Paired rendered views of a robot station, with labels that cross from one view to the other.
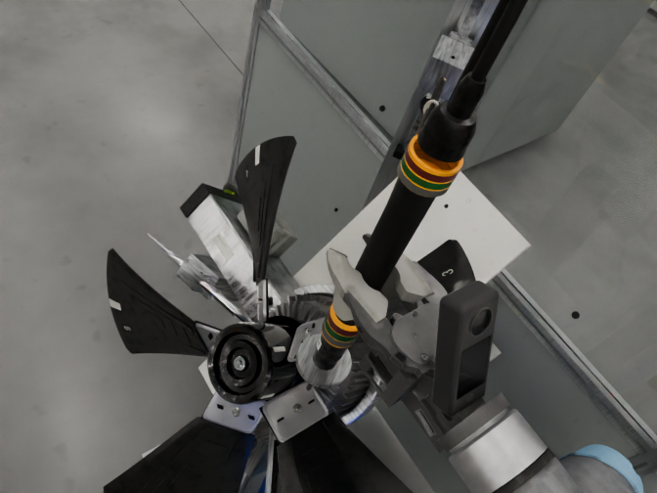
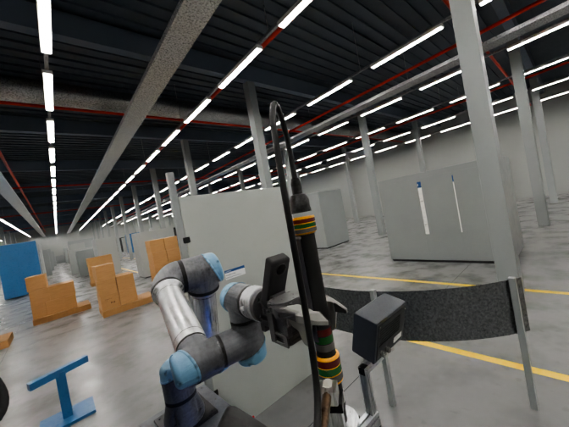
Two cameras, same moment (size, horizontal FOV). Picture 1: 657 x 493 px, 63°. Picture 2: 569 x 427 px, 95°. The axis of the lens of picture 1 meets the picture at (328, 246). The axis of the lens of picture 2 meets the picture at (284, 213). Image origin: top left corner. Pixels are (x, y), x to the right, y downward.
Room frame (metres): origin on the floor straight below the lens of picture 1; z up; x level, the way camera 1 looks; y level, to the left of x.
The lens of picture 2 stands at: (0.78, 0.02, 1.74)
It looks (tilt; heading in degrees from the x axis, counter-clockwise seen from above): 0 degrees down; 192
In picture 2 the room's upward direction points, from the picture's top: 10 degrees counter-clockwise
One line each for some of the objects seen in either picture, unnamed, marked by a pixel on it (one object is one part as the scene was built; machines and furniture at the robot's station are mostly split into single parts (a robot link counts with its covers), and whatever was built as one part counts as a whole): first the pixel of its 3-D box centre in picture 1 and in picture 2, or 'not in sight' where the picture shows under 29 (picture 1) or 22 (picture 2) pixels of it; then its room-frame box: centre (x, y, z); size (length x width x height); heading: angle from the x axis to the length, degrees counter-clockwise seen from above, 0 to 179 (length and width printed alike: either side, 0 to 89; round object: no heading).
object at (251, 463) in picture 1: (260, 447); not in sight; (0.36, -0.02, 0.91); 0.12 x 0.08 x 0.12; 142
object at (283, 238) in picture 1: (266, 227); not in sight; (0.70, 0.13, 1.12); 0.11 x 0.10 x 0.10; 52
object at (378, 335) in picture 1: (383, 324); not in sight; (0.28, -0.07, 1.56); 0.09 x 0.05 x 0.02; 62
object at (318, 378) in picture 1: (334, 337); (334, 402); (0.34, -0.05, 1.40); 0.09 x 0.07 x 0.10; 177
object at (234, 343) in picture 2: not in sight; (243, 341); (0.18, -0.27, 1.44); 0.11 x 0.08 x 0.11; 135
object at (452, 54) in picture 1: (448, 67); not in sight; (0.96, -0.08, 1.45); 0.10 x 0.07 x 0.08; 177
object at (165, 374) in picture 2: not in sight; (179, 374); (-0.11, -0.71, 1.18); 0.13 x 0.12 x 0.14; 135
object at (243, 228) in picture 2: not in sight; (255, 285); (-1.52, -0.88, 1.10); 1.21 x 0.05 x 2.20; 142
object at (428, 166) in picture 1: (428, 166); (303, 225); (0.33, -0.05, 1.71); 0.04 x 0.04 x 0.03
